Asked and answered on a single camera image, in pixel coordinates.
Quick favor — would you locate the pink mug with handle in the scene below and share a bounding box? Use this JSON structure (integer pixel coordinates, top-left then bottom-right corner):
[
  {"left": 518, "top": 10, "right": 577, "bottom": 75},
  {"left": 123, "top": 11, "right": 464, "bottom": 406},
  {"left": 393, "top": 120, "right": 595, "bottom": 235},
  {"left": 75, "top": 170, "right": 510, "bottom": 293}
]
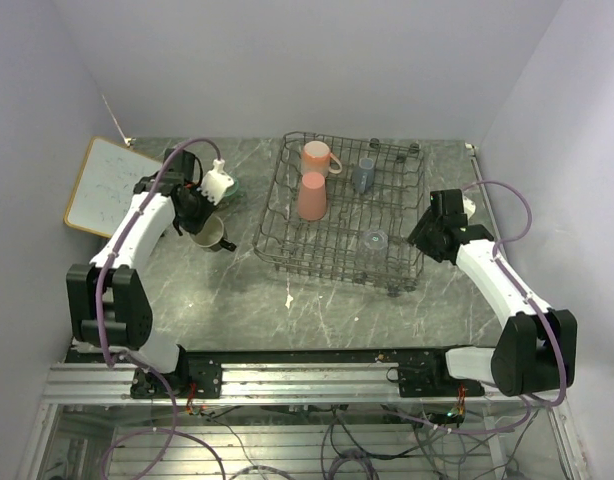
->
[{"left": 301, "top": 140, "right": 342, "bottom": 177}]

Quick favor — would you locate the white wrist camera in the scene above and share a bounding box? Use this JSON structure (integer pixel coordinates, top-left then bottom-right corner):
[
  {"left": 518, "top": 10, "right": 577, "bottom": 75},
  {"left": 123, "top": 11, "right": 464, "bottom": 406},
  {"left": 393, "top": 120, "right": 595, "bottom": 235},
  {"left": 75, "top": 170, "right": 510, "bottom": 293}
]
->
[
  {"left": 462, "top": 196, "right": 476, "bottom": 220},
  {"left": 199, "top": 159, "right": 235, "bottom": 206}
]

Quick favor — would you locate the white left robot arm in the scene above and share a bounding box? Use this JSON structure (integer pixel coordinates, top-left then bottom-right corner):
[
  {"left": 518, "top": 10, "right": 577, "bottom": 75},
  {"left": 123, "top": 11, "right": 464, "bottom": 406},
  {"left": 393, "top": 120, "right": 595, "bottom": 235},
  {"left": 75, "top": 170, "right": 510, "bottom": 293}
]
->
[{"left": 66, "top": 147, "right": 216, "bottom": 397}]

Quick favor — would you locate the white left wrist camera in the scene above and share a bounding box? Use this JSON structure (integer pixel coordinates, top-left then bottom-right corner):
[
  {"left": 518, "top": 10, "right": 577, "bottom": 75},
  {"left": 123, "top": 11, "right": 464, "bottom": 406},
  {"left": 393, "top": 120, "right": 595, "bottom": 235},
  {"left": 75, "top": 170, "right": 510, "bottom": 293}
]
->
[{"left": 199, "top": 159, "right": 235, "bottom": 206}]

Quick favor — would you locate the clear glass cup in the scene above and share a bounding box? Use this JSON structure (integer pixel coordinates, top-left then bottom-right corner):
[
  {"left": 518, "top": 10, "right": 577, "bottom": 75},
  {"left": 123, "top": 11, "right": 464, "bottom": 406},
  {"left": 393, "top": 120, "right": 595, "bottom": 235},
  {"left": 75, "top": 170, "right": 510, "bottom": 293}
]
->
[{"left": 359, "top": 229, "right": 389, "bottom": 253}]

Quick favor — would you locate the aluminium mounting rail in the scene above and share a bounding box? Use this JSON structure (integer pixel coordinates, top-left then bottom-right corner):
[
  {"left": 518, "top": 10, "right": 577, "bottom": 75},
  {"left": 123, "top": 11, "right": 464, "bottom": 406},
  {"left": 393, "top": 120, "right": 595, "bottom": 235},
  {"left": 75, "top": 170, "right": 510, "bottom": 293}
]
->
[{"left": 40, "top": 360, "right": 568, "bottom": 406}]

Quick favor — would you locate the grey wire dish rack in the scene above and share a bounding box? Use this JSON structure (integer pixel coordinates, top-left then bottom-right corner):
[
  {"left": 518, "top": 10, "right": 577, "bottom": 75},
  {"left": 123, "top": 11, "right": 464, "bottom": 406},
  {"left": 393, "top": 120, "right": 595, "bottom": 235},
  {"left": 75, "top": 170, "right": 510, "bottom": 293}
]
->
[{"left": 253, "top": 132, "right": 426, "bottom": 297}]

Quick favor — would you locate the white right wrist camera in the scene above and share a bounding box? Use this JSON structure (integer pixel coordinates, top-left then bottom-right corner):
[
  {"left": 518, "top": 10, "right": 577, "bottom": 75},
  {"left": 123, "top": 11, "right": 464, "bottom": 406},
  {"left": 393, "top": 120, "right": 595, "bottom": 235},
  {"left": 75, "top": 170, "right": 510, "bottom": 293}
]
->
[{"left": 462, "top": 196, "right": 476, "bottom": 220}]

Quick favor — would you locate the blue grey plastic cup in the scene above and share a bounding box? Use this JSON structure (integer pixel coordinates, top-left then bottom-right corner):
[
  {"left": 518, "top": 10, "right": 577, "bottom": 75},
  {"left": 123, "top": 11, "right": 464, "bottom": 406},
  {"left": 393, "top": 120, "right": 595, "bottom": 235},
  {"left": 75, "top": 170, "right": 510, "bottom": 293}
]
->
[{"left": 352, "top": 157, "right": 375, "bottom": 194}]

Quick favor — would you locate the pink tumbler cup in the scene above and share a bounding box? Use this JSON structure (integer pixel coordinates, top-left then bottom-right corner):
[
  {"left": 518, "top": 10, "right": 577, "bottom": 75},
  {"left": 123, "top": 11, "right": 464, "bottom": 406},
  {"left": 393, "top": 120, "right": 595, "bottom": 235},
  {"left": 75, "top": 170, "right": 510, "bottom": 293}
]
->
[{"left": 297, "top": 172, "right": 327, "bottom": 221}]

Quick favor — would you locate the green mug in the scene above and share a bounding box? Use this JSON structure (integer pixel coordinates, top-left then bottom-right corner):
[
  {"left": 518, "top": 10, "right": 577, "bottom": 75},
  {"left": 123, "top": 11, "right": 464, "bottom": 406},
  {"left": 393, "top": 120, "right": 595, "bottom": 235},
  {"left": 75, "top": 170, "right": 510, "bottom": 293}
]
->
[{"left": 219, "top": 176, "right": 241, "bottom": 206}]

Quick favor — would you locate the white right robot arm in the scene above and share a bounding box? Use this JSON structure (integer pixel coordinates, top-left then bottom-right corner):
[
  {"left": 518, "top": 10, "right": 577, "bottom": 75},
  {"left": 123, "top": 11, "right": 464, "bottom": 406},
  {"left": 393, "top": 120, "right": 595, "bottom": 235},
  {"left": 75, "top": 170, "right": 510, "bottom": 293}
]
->
[{"left": 408, "top": 189, "right": 578, "bottom": 406}]

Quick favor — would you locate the black mug white inside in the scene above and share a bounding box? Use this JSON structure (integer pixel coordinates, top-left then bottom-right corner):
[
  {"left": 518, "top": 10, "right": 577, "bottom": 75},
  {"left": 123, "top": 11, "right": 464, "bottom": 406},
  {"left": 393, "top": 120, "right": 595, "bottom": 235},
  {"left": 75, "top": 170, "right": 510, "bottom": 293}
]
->
[{"left": 190, "top": 214, "right": 237, "bottom": 252}]

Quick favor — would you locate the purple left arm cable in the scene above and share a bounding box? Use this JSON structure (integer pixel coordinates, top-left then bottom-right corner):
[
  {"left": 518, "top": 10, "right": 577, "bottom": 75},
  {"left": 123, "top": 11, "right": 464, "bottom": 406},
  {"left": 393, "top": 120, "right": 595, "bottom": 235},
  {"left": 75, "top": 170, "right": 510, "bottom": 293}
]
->
[{"left": 94, "top": 138, "right": 228, "bottom": 480}]

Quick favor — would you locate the yellow framed whiteboard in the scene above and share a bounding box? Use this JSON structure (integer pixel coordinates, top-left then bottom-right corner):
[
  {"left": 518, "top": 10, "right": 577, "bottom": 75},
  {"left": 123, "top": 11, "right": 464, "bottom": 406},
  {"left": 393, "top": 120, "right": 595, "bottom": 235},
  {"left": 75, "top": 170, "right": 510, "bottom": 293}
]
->
[{"left": 63, "top": 136, "right": 160, "bottom": 238}]

